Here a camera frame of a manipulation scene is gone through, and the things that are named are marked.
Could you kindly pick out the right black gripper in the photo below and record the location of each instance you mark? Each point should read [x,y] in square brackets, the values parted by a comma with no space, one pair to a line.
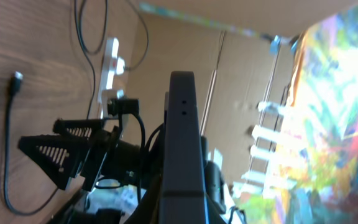
[61,157]

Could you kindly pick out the Samsung Galaxy smartphone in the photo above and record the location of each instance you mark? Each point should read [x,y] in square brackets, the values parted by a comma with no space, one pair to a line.
[183,194]

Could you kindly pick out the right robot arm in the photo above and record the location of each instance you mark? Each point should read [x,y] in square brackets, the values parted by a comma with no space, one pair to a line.
[126,162]

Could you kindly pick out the white charger adapter plug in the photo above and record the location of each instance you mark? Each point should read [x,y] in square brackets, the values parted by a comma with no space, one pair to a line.
[120,66]

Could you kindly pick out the white power strip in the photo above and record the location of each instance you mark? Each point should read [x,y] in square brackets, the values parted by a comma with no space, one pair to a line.
[107,73]

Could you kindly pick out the cardboard backdrop panel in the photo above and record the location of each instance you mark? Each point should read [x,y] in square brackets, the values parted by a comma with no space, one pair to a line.
[233,74]

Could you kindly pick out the colourful painted board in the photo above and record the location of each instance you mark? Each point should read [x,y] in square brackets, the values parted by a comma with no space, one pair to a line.
[311,155]

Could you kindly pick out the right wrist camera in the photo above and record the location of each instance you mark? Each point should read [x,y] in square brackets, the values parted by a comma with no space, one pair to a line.
[115,102]

